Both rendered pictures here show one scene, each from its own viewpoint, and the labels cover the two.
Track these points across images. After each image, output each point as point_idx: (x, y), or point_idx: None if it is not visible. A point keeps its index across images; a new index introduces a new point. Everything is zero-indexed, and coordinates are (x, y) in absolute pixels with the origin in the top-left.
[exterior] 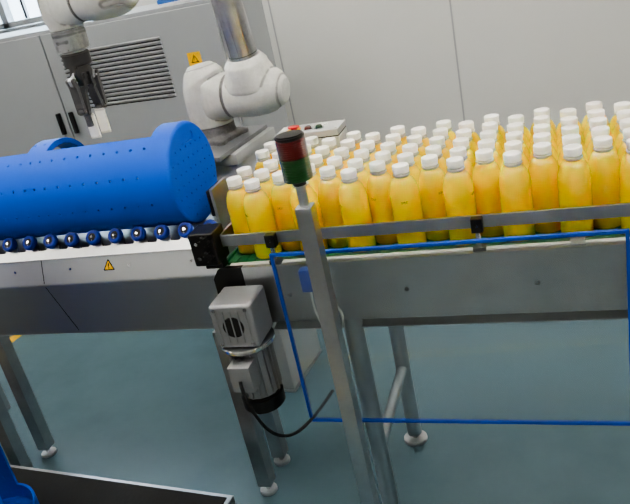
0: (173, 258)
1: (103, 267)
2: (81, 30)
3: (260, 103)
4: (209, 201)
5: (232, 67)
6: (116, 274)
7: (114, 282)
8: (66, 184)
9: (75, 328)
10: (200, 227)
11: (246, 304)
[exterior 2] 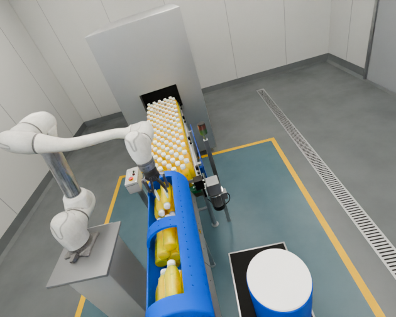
0: (194, 207)
1: (200, 233)
2: None
3: (95, 200)
4: None
5: (83, 194)
6: (201, 230)
7: (203, 233)
8: (191, 209)
9: None
10: (196, 180)
11: (215, 175)
